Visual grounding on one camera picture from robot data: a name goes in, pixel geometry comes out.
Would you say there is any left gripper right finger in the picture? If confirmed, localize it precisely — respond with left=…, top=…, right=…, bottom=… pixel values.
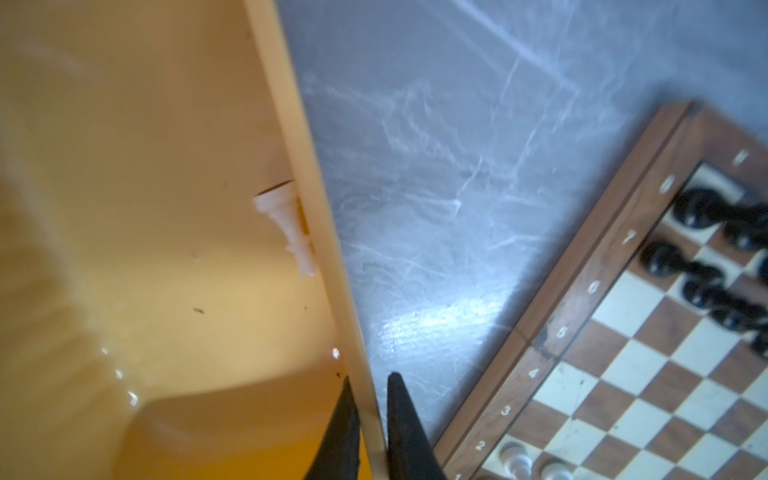
left=387, top=372, right=446, bottom=480

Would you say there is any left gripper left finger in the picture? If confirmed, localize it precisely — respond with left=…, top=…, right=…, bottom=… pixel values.
left=304, top=378, right=360, bottom=480

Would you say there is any yellow plastic tray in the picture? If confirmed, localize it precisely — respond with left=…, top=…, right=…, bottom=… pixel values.
left=1, top=1, right=387, bottom=479

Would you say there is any white chess queen piece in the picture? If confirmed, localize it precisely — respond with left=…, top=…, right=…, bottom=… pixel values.
left=253, top=181, right=317, bottom=276

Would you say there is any wooden chess board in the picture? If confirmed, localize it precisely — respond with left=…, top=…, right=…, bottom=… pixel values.
left=436, top=102, right=767, bottom=479

